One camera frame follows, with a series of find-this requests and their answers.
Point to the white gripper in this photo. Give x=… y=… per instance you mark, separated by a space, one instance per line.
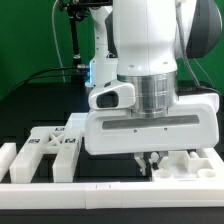
x=190 y=124

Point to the white chair seat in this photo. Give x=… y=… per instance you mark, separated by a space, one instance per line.
x=200 y=165

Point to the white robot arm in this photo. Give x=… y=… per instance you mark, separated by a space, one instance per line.
x=141 y=111

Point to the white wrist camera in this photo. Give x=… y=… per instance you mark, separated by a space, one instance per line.
x=112 y=95

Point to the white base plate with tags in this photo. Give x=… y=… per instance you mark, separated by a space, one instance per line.
x=76 y=120

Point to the white front fence wall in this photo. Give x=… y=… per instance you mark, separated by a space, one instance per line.
x=112 y=195

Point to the white fence wall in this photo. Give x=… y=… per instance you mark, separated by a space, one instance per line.
x=112 y=195
x=7 y=155

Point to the white chair back frame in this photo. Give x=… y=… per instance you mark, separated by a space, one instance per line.
x=65 y=143

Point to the white left fence wall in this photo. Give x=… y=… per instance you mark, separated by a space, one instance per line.
x=7 y=155

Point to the black camera stand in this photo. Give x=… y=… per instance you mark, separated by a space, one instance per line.
x=77 y=11

